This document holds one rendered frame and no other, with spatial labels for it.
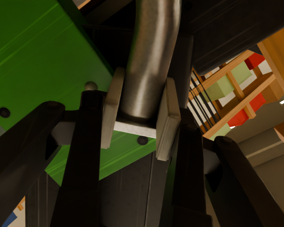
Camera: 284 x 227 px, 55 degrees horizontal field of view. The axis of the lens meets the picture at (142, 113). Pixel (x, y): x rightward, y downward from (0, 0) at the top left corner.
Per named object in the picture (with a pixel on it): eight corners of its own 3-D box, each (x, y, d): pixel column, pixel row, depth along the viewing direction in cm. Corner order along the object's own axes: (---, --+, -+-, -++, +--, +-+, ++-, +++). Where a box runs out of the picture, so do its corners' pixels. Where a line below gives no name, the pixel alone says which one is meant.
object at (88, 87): (102, 86, 23) (100, 91, 22) (91, 93, 24) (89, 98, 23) (93, 75, 23) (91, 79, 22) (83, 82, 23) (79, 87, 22)
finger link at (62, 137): (93, 154, 14) (34, 143, 14) (106, 112, 19) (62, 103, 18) (97, 129, 13) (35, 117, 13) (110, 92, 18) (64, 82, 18)
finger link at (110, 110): (108, 150, 16) (95, 147, 16) (119, 102, 22) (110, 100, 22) (117, 104, 15) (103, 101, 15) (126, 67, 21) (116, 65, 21)
